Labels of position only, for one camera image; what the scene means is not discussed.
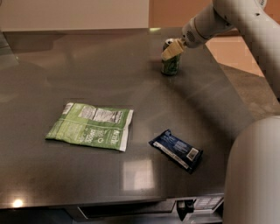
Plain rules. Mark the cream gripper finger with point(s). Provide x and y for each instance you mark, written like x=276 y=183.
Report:
x=173 y=49

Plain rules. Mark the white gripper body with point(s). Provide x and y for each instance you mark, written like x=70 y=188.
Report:
x=192 y=38

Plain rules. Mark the green soda can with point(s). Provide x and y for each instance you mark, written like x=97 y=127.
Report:
x=171 y=66

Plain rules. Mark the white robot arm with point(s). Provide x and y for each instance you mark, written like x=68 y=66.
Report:
x=252 y=184

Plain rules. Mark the blue rxbar blueberry wrapper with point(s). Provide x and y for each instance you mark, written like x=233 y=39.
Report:
x=181 y=152

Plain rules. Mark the green chip bag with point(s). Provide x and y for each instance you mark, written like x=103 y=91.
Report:
x=87 y=125

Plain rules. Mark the microwave under counter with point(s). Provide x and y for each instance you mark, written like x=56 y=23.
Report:
x=194 y=210

